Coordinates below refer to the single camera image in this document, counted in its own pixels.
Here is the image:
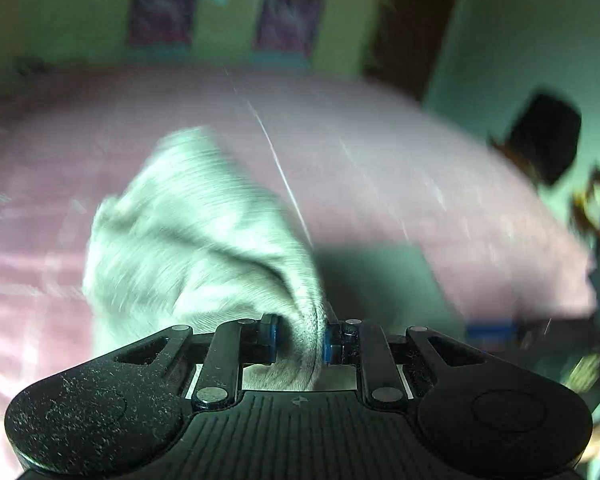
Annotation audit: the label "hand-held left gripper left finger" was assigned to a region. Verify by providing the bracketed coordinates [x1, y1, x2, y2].
[92, 313, 282, 409]

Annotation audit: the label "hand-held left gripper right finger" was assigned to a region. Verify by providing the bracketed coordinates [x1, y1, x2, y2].
[323, 318, 487, 405]

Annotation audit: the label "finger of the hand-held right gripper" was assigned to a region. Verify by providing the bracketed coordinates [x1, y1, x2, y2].
[465, 318, 600, 350]

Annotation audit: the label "grey pants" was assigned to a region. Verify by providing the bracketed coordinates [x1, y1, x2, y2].
[81, 126, 331, 393]

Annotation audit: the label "bed with pink checked sheet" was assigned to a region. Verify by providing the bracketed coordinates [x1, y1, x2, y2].
[0, 62, 600, 480]

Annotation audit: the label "dark brown door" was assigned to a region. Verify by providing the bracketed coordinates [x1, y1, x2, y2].
[362, 0, 468, 103]

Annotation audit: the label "pale green wardrobe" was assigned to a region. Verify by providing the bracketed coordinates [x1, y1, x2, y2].
[0, 0, 396, 78]

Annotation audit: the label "purple wall poster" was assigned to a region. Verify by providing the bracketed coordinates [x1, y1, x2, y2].
[128, 0, 199, 47]
[254, 0, 326, 56]

